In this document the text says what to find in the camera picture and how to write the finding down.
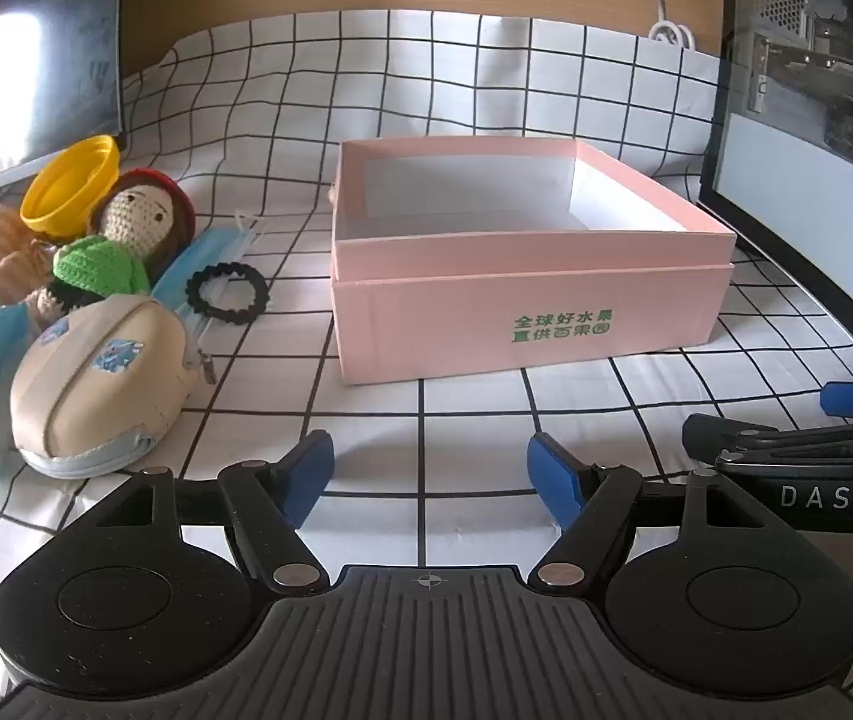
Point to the blue face mask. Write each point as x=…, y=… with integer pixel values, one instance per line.
x=185, y=264

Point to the dark computer monitor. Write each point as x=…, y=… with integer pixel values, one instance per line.
x=21, y=52

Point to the yellow collapsible cup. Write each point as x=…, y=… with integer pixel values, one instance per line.
x=59, y=195

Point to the black framed monitor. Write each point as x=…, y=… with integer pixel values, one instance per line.
x=809, y=165

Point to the crochet doll with red hat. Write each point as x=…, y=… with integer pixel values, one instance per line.
x=138, y=214

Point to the pink cardboard box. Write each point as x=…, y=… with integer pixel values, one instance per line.
x=434, y=315

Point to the beige zipper pouch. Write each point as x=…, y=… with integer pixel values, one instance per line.
x=96, y=390

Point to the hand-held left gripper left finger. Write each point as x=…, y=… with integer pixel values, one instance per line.
x=308, y=476

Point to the white checkered cloth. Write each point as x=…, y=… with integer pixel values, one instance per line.
x=471, y=90

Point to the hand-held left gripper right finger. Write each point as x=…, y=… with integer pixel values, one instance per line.
x=551, y=476

